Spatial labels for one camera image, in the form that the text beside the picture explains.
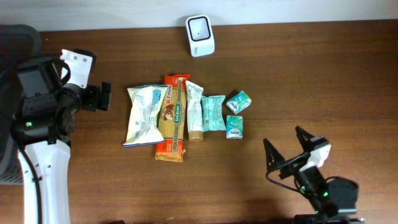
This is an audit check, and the black right camera cable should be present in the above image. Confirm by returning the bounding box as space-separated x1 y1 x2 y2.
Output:
265 151 312 194

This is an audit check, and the white chips bag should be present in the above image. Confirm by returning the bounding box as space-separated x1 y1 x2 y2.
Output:
123 84 168 147

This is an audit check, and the teal tissue pack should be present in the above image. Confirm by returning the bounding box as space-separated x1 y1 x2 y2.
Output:
226 91 252 114
226 115 243 139

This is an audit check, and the white cream tube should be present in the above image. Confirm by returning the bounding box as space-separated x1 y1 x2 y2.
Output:
185 81 203 141

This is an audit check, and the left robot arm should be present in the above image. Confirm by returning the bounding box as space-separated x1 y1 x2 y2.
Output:
1 50 111 223

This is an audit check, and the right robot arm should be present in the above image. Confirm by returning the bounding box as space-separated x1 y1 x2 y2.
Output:
263 126 365 223

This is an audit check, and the teal wet wipes packet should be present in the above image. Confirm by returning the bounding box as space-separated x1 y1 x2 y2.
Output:
201 95 226 132

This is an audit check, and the white barcode scanner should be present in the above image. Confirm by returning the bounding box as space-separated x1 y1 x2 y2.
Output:
185 15 215 57

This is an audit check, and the San Remo spaghetti packet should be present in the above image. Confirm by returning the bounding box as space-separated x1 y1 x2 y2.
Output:
155 74 190 162

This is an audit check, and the black left camera cable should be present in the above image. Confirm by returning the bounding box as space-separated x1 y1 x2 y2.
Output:
0 54 72 224

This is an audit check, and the black camera cable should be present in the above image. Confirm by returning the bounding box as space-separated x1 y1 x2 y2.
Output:
265 151 312 194
0 54 72 224

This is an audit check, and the grey plastic basket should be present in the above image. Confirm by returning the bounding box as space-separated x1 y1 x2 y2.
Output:
1 25 41 185

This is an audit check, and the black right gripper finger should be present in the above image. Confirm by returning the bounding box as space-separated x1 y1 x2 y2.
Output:
295 126 314 152
263 138 285 172

